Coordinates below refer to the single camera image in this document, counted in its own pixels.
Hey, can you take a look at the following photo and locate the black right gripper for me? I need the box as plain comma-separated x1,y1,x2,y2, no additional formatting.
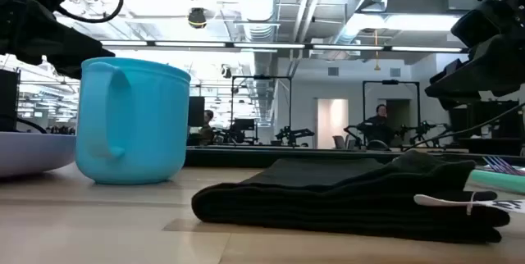
424,0,525,110

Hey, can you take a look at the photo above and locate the teal-handled fork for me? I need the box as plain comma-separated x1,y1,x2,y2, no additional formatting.
482,156,523,176

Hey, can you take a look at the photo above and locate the purple plastic plate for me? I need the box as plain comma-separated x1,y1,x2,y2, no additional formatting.
0,131,78,179

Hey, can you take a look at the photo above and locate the teal-handled metal spoon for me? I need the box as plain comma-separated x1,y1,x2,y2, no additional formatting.
468,168,525,196

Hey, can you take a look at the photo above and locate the blue plastic mug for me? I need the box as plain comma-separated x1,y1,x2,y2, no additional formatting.
75,57,192,186

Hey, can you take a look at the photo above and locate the white napkin tag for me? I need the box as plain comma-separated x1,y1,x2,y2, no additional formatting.
413,193,525,216

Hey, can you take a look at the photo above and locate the black cloth napkin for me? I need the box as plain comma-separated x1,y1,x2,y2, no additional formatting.
190,149,512,244

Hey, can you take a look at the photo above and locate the black serving tray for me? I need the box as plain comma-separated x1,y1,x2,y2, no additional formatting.
184,144,525,170

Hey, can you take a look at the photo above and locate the person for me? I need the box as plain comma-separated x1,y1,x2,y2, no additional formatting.
199,109,216,147
362,103,396,148

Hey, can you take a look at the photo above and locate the grey chair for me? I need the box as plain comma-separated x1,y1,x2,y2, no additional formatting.
332,134,349,151

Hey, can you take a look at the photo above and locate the black ceiling dome device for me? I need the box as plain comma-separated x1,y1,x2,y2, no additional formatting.
187,7,208,30

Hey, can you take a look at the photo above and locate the black monitor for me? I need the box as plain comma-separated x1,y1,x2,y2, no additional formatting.
187,96,206,128

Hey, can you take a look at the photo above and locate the ceiling light strip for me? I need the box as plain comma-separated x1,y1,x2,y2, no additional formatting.
99,39,465,54

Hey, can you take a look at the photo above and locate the long black cable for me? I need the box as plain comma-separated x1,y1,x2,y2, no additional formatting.
400,102,525,152

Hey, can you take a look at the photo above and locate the black station frame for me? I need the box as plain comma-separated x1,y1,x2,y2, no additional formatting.
361,80,422,148
230,75,294,147

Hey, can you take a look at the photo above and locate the yellow hanging cord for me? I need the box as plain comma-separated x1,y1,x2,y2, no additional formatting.
372,29,382,72

